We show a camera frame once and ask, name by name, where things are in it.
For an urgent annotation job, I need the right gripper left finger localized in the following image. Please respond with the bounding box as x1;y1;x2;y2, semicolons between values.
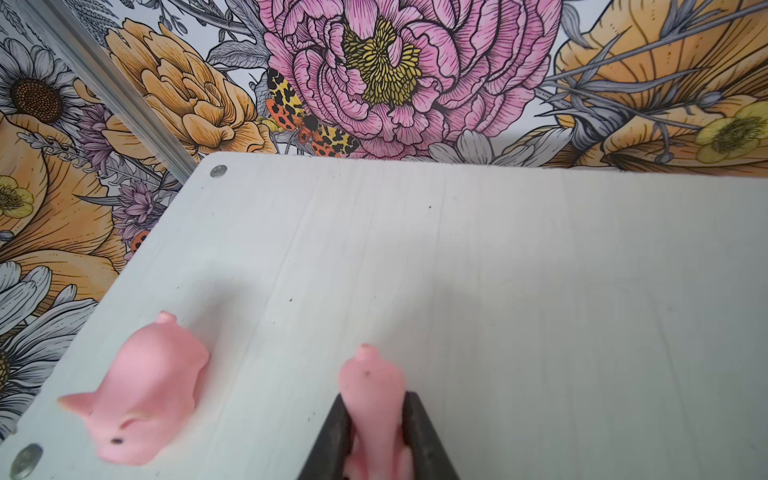
297;394;353;480

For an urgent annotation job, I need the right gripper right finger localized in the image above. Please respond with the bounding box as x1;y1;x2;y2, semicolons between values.
402;391;460;480

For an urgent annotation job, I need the pink toy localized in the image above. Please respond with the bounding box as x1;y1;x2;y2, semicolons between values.
339;344;414;480
57;311;210;466

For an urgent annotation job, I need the white two-tier shelf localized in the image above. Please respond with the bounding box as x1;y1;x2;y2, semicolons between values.
1;154;767;479

